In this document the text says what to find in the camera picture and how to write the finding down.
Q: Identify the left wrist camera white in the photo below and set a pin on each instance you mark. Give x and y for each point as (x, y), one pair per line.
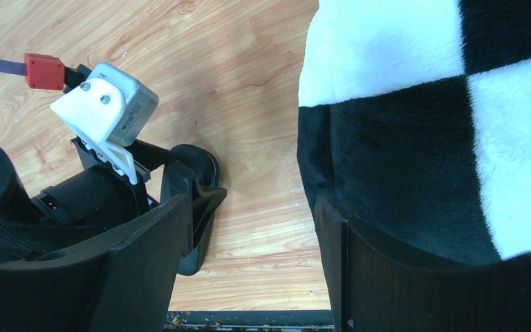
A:
(107, 112)

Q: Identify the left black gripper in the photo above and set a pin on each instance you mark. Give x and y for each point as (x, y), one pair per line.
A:
(100, 197)

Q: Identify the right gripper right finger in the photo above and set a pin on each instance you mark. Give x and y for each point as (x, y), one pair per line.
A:
(379, 283)

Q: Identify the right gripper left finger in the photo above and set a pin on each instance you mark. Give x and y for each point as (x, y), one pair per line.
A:
(120, 280)

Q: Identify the black white checkered blanket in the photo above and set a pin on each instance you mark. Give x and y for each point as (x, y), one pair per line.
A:
(415, 117)

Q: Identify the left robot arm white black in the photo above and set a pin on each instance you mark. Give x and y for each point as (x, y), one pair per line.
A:
(20, 229)

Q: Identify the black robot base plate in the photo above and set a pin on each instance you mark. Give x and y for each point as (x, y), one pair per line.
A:
(267, 320)

